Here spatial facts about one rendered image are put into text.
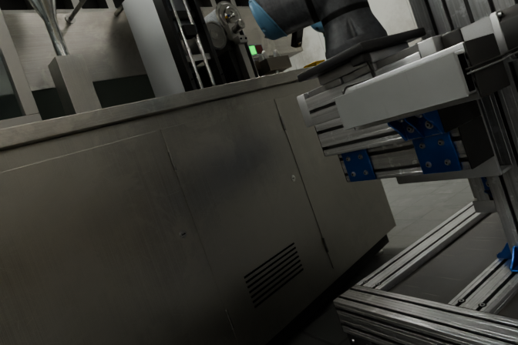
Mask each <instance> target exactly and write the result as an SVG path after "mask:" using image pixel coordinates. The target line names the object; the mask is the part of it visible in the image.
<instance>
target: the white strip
mask: <svg viewBox="0 0 518 345"><path fill-rule="evenodd" d="M123 9H124V12H125V13H126V17H127V20H128V22H129V26H130V28H131V30H132V33H133V37H134V39H135V41H136V45H137V48H138V49H139V52H140V56H141V59H142V60H143V64H144V67H145V69H146V73H147V75H148V77H149V80H150V84H151V86H152V88H153V92H154V95H155V96H156V98H158V97H162V96H166V95H173V94H177V93H181V92H185V89H184V87H183V83H182V81H181V78H180V75H179V72H178V70H177V67H176V64H175V61H174V59H173V56H172V53H171V51H170V47H169V45H168V42H167V38H166V36H165V34H164V31H163V27H162V25H161V23H160V19H159V16H158V14H157V12H156V8H155V5H154V4H153V0H124V2H123V3H122V4H121V6H120V7H118V9H117V10H116V11H115V12H114V15H115V16H118V15H119V14H120V13H121V12H122V11H123Z"/></svg>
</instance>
